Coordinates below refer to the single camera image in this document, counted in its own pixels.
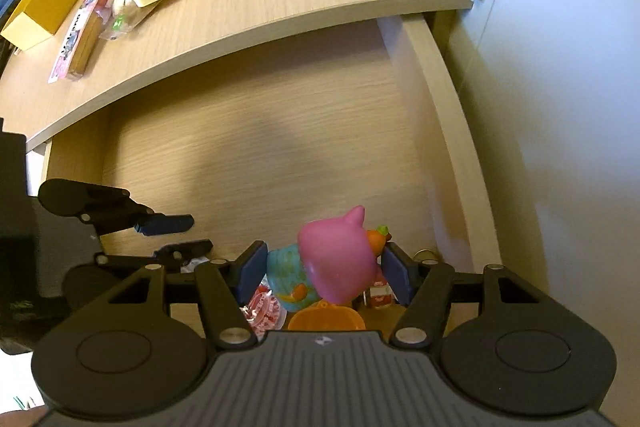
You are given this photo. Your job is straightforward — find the green candy packet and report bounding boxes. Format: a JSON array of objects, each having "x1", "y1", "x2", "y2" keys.
[{"x1": 99, "y1": 2, "x2": 158, "y2": 41}]

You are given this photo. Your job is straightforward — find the orange plastic shell toy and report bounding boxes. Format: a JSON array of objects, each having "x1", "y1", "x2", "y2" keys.
[{"x1": 288, "y1": 300, "x2": 367, "y2": 332}]

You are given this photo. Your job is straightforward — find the pink and teal squishy toy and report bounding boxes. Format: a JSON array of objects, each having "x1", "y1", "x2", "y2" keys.
[{"x1": 266, "y1": 206, "x2": 392, "y2": 312}]

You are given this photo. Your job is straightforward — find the red snack packet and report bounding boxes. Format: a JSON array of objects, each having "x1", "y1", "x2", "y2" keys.
[{"x1": 241, "y1": 282, "x2": 286, "y2": 341}]

